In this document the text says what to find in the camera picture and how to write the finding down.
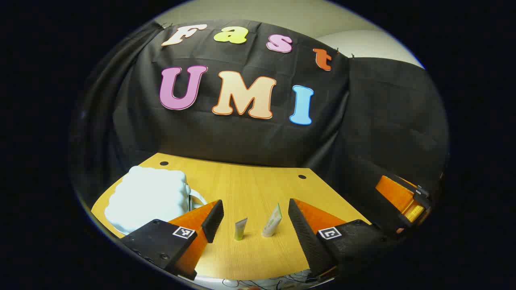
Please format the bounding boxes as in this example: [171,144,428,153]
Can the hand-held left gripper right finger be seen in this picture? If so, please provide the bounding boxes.
[288,198,389,282]

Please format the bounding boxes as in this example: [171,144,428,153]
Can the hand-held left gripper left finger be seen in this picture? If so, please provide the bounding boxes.
[120,199,225,281]

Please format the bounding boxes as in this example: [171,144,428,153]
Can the small green skin care tube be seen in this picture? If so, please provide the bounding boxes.
[234,217,248,241]

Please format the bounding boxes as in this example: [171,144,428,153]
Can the white green skin care tube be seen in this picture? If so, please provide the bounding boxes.
[261,203,283,238]

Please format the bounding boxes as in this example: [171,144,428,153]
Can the white suitcase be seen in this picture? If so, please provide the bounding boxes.
[104,166,207,236]

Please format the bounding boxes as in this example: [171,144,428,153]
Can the black backdrop cloth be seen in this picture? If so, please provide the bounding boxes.
[69,18,450,242]

